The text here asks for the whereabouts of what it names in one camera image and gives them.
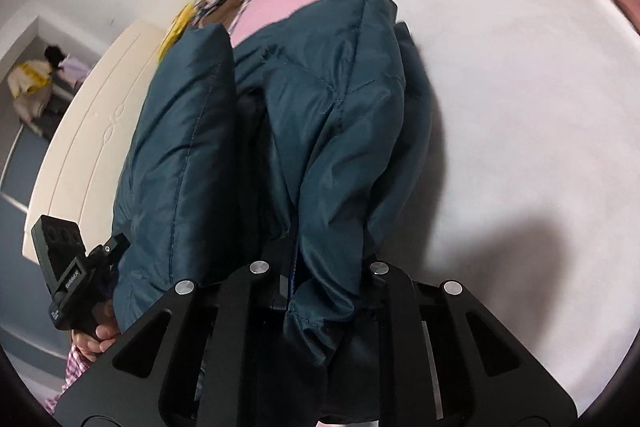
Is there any dark teal padded jacket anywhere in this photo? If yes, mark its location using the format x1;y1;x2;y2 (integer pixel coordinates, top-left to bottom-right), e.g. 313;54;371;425
112;0;432;426

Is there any clothes pile in doorway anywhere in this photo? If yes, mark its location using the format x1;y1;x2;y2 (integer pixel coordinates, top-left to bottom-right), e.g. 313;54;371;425
6;46;92;142

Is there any person's left hand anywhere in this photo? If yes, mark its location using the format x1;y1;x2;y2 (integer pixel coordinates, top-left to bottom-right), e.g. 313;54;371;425
72;299;120;363

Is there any pink checked pyjama sleeve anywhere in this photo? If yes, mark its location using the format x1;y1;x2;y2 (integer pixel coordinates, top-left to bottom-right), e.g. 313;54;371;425
43;343;92;415

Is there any cream wooden headboard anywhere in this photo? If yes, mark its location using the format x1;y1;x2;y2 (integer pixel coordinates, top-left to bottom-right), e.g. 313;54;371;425
23;20;164;263

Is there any yellow item on bed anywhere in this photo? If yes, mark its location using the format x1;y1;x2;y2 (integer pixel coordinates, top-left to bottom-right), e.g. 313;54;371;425
157;1;194;61

